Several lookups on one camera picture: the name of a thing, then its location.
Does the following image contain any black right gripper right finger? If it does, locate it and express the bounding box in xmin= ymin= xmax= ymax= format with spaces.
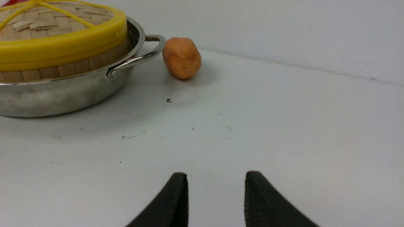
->
xmin=244 ymin=171 xmax=318 ymax=227

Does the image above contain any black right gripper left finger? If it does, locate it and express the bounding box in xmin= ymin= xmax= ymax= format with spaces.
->
xmin=127 ymin=172 xmax=189 ymax=227

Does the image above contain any yellow bamboo steamer basket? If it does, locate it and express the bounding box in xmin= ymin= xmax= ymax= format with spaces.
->
xmin=0 ymin=39 xmax=133 ymax=83

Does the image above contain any yellow woven steamer lid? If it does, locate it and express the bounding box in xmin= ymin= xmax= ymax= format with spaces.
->
xmin=1 ymin=0 xmax=127 ymax=72

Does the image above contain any stainless steel pot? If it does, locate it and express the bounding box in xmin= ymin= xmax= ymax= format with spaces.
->
xmin=0 ymin=17 xmax=166 ymax=118

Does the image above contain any brown toy potato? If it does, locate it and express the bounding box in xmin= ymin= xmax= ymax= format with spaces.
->
xmin=163 ymin=37 xmax=202 ymax=79

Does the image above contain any red toy bell pepper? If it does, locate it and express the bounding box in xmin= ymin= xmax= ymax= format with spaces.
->
xmin=2 ymin=0 xmax=27 ymax=7

